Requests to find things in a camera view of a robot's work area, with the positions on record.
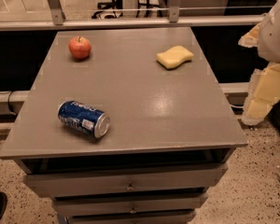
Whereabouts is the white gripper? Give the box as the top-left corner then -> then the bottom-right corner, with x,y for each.
238,0 -> 280,126

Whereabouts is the red apple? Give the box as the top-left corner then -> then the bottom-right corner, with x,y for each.
68,36 -> 91,60

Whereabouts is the blue pepsi can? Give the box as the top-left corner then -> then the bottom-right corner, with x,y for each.
58,101 -> 110,138

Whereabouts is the yellow sponge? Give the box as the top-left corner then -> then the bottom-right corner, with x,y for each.
156,46 -> 194,70

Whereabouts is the metal window railing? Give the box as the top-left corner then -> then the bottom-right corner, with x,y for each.
0,0 -> 277,31

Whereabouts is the grey drawer cabinet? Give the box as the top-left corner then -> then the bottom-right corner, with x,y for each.
0,27 -> 249,224

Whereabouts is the top cabinet drawer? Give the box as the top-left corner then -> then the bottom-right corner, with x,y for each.
24,163 -> 228,197

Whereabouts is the cabinet drawer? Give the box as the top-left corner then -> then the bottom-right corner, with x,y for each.
24,163 -> 228,197
53,193 -> 207,217
69,210 -> 196,224

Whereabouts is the bottom cabinet drawer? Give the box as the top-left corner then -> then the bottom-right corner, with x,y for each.
69,210 -> 196,224

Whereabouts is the middle cabinet drawer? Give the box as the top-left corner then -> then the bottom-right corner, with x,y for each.
53,193 -> 207,217

